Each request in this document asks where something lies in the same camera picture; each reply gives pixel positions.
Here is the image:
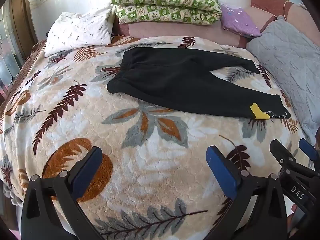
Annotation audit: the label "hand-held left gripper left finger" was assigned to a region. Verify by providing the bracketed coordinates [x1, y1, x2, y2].
[20, 146, 103, 240]

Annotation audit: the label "leaf print fleece blanket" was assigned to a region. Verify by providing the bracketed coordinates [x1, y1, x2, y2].
[0, 35, 316, 240]

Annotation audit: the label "purple floral pillow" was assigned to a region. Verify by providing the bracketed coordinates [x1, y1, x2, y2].
[220, 4, 262, 38]

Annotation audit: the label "grey quilted blanket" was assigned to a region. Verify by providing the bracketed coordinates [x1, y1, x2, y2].
[246, 16, 320, 145]

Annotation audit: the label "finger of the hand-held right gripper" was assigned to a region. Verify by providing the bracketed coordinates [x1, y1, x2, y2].
[269, 139, 298, 172]
[298, 138, 320, 167]

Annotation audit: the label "wooden framed window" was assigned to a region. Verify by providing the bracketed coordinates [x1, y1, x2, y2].
[0, 0, 38, 88]

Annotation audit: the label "white twig print pillow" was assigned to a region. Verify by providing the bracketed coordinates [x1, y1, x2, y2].
[44, 3, 116, 57]

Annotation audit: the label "black pants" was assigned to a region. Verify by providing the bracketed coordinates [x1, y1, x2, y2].
[107, 47, 291, 119]

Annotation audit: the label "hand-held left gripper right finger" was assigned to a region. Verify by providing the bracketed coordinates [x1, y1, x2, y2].
[205, 145, 288, 240]

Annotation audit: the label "brown quilted bedspread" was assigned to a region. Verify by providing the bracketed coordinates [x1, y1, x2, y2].
[0, 39, 48, 117]

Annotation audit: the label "pink bed sheet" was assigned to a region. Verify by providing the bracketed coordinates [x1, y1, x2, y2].
[112, 0, 310, 49]

